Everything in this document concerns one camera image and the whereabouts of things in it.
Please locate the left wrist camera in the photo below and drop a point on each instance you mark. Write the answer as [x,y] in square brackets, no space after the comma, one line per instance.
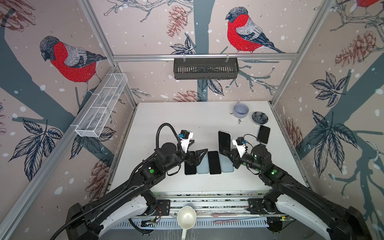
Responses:
[185,139]

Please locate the white ladle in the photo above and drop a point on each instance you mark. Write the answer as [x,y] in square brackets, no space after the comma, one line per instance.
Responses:
[186,219]

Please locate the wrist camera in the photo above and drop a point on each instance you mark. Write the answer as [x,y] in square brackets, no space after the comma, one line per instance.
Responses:
[240,144]
[185,139]

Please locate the black phone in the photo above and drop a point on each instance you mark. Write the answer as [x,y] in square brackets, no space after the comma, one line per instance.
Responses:
[214,163]
[263,134]
[225,142]
[190,169]

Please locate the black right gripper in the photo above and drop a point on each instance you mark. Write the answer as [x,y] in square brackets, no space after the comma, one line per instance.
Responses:
[235,159]

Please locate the lavender cup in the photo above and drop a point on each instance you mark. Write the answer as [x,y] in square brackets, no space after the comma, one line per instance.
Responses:
[240,110]

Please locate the black hanging wire basket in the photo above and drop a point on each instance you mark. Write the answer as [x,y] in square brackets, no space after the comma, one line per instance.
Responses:
[206,69]

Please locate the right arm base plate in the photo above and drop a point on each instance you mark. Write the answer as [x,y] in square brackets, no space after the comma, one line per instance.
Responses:
[259,206]

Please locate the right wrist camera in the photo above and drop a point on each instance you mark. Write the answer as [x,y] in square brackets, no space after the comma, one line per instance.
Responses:
[240,144]

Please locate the white mesh wall shelf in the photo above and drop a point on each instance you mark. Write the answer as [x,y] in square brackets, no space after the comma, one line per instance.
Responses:
[98,113]

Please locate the light blue phone case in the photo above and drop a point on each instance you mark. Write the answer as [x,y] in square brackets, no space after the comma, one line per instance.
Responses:
[203,167]

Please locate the red pen on rail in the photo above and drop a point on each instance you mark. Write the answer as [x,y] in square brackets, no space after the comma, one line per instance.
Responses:
[221,222]

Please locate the dark grey small bowl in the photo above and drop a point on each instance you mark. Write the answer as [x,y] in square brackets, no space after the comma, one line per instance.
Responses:
[260,118]

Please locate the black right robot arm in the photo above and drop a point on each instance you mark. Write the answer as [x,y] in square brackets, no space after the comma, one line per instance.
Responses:
[288,196]

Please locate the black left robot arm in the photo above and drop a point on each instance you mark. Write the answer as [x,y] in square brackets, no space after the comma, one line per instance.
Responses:
[133,197]

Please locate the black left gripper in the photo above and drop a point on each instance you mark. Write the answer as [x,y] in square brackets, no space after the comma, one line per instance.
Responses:
[196,159]

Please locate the white phone case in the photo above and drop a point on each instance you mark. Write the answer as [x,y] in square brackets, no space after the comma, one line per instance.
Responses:
[226,164]

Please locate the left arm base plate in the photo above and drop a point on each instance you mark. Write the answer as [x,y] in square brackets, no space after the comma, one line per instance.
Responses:
[160,208]

